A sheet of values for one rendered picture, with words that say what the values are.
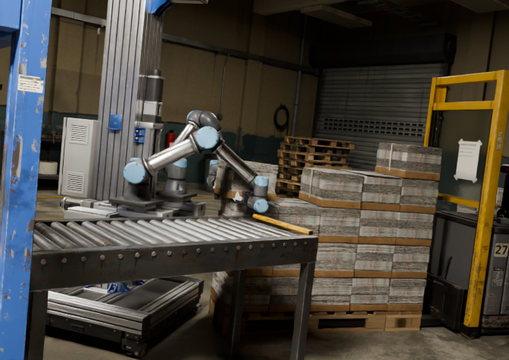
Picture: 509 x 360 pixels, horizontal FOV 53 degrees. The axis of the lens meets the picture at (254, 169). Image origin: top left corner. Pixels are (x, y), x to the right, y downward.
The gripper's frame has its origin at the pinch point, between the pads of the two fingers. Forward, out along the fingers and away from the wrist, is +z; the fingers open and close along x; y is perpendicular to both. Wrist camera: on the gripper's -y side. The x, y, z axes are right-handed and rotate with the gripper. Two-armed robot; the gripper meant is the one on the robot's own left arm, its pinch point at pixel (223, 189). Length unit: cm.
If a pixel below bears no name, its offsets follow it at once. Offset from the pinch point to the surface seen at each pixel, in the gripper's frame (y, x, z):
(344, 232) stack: -18, 73, 40
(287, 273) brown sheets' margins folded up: -46, 36, 41
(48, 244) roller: -6, -102, 148
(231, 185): 7.7, -6.8, 40.7
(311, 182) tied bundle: 12, 55, 21
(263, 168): 19.3, 12.2, 40.8
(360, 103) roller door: 135, 484, -674
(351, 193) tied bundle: 8, 75, 41
